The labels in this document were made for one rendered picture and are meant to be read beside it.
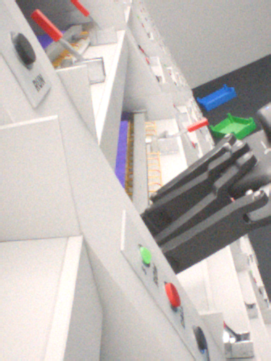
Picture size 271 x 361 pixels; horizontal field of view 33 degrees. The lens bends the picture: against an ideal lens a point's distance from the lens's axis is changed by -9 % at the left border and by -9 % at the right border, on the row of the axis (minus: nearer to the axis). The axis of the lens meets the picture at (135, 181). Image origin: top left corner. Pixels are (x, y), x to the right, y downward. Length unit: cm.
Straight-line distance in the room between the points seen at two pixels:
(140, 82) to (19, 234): 71
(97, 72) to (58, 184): 27
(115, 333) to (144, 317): 2
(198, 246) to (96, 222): 15
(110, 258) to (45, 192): 5
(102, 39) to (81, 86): 44
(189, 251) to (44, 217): 18
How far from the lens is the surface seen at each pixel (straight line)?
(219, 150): 43
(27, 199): 19
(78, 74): 27
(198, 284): 46
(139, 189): 59
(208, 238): 35
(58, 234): 19
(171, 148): 75
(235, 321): 69
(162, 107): 90
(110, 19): 87
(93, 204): 22
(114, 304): 22
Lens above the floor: 125
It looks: 22 degrees down
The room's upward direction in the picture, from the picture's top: 30 degrees counter-clockwise
